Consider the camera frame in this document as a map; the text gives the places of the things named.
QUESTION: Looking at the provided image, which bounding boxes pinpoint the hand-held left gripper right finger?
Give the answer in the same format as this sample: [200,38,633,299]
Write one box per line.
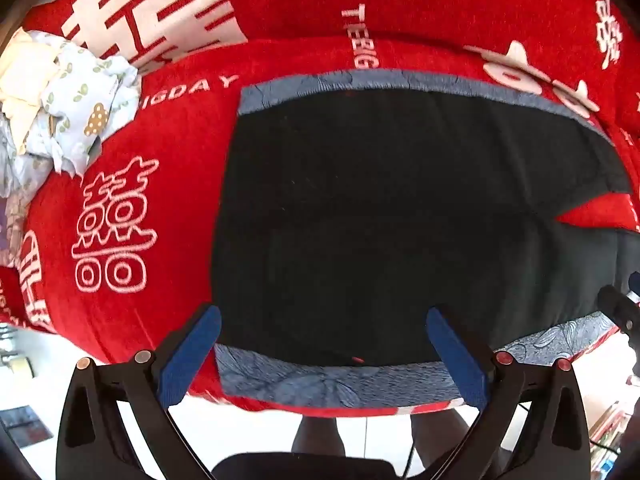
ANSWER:
[426,305,592,480]

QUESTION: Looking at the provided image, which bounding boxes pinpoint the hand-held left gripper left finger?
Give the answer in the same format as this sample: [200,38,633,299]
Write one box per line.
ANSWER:
[56,304,222,480]

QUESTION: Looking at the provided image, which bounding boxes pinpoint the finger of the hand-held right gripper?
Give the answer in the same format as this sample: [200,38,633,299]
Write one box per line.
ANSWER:
[597,271,640,348]

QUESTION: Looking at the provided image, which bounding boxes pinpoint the black pants with blue-grey trim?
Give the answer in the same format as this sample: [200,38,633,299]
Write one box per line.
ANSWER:
[210,69,640,409]

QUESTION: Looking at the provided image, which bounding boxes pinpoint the stack of books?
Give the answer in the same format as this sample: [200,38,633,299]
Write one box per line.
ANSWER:
[587,400,635,480]

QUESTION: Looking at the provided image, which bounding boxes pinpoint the dark flat object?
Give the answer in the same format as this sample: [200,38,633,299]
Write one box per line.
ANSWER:
[0,404,54,450]

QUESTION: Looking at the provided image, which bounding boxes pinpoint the floral patterned quilt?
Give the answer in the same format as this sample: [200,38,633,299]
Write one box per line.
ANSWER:
[0,30,142,201]

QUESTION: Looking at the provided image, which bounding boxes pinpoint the cream cloth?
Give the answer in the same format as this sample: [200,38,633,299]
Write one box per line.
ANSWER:
[0,27,57,153]

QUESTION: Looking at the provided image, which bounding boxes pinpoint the red printed blanket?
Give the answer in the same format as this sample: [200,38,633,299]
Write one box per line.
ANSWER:
[0,0,640,418]

